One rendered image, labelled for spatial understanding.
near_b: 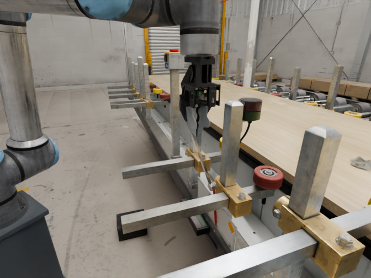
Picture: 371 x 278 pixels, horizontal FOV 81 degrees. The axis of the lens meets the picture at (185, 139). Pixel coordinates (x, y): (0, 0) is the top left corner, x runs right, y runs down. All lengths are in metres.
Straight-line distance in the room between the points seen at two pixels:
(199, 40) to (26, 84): 0.71
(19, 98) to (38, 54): 7.22
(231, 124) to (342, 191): 0.33
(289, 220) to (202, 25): 0.42
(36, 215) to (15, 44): 0.66
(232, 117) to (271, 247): 0.31
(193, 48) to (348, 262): 0.47
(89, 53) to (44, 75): 1.53
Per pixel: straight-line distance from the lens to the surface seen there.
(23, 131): 1.08
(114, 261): 1.63
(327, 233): 0.43
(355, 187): 0.73
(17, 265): 1.23
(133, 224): 0.56
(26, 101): 1.04
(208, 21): 0.53
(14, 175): 1.09
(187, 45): 0.53
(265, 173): 0.67
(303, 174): 0.40
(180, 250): 1.62
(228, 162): 0.61
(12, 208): 1.13
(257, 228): 0.91
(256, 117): 0.58
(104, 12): 0.46
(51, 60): 8.22
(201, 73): 0.51
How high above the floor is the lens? 1.23
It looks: 22 degrees down
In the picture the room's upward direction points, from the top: straight up
